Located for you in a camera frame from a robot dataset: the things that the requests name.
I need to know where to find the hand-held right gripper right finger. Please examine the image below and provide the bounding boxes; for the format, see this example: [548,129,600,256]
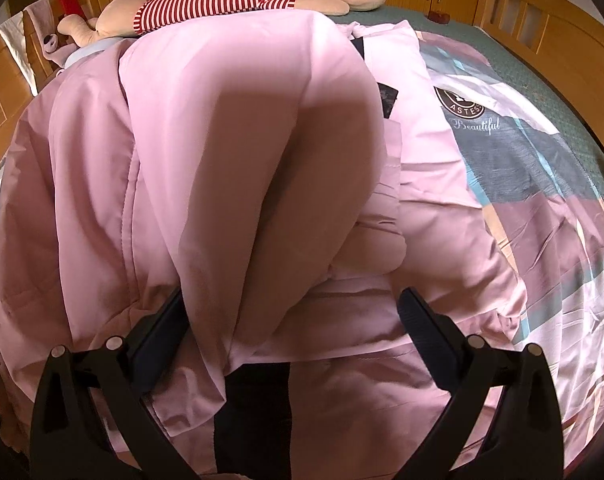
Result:
[398,287,565,480]

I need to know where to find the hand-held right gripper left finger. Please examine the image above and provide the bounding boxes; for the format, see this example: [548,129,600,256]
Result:
[29,286,223,480]

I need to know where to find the pink jacket with dark trim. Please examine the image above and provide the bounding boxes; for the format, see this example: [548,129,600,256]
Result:
[0,10,530,480]

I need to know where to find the printed patchwork bedsheet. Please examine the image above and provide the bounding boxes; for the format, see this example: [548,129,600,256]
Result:
[0,20,604,463]

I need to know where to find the wooden chair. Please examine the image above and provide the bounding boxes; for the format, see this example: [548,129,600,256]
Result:
[0,0,99,143]

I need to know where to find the white cloth on chair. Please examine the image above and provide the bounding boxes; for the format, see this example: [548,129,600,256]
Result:
[0,12,42,97]

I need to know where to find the light blue cloth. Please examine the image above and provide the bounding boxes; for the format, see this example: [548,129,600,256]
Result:
[62,39,120,70]

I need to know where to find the pink cloth on chair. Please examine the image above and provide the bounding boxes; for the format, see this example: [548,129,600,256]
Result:
[24,0,64,67]

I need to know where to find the red object on chair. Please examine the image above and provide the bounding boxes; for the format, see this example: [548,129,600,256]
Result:
[52,0,86,19]

